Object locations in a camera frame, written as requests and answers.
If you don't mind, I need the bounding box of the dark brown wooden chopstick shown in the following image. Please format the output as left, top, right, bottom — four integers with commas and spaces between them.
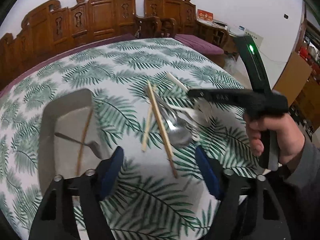
75, 107, 93, 177

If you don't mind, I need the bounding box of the light bamboo chopstick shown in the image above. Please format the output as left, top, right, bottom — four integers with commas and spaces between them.
141, 104, 153, 152
147, 81, 178, 178

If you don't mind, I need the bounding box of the stainless steel fork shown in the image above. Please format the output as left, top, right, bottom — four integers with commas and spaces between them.
157, 99, 200, 141

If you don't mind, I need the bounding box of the person's right hand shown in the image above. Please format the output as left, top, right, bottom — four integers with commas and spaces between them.
244, 113, 305, 170

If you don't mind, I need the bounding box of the leaf pattern tablecloth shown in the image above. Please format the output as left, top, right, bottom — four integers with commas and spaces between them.
0, 37, 266, 240

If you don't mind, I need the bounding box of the grey metal utensil tray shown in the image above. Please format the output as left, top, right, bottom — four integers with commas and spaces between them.
38, 89, 112, 193

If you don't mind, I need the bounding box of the stainless steel spoon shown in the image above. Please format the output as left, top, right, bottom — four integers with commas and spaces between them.
155, 94, 193, 148

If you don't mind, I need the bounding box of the wooden side table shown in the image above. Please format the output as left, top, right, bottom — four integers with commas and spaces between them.
195, 21, 236, 53

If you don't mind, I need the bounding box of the purple seat cushion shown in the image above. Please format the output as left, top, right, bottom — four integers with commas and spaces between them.
174, 34, 224, 55

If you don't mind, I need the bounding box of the red paper box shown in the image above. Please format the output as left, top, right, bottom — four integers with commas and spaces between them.
197, 9, 214, 22

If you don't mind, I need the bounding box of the carved wooden armchair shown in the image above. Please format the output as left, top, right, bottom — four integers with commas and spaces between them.
144, 0, 197, 40

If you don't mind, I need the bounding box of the carved wooden sofa bench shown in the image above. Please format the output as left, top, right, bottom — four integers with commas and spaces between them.
1, 0, 136, 88

